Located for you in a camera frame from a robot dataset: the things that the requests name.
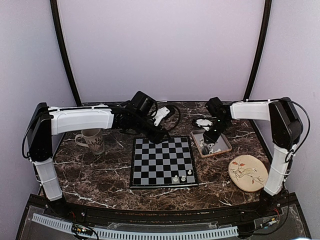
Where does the oval bird pattern coaster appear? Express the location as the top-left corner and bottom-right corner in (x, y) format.
(228, 155), (268, 193)

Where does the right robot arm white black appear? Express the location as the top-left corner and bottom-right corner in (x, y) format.
(203, 97), (304, 196)

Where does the green circuit board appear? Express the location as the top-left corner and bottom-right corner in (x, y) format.
(71, 224), (93, 236)

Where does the beige mug with dark pattern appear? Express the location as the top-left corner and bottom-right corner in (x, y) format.
(74, 128), (105, 155)

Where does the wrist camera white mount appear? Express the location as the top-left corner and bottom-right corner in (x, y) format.
(152, 106), (171, 127)
(192, 118), (213, 131)

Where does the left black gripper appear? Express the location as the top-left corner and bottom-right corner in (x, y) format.
(131, 112), (170, 144)

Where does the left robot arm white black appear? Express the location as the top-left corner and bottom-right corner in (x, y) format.
(21, 91), (176, 218)

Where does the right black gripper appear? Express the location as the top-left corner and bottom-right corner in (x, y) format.
(203, 117), (231, 144)

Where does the black frame post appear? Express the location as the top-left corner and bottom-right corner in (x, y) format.
(49, 0), (82, 107)
(243, 0), (272, 100)

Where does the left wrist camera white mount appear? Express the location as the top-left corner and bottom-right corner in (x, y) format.
(152, 106), (171, 127)

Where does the metal tray with wooden rim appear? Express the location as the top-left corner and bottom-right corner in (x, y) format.
(190, 129), (232, 158)

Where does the white slotted cable duct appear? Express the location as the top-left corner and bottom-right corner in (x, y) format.
(31, 213), (239, 240)

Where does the black grey chess board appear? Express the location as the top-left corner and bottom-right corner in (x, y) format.
(129, 135), (199, 189)

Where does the left black frame post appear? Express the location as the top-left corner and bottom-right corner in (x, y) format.
(49, 0), (82, 107)

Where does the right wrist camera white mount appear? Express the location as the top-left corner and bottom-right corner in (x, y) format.
(192, 118), (213, 131)

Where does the right black frame post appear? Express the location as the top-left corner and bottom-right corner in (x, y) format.
(243, 0), (272, 100)

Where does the black front rail base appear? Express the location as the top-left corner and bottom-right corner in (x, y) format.
(26, 193), (298, 228)

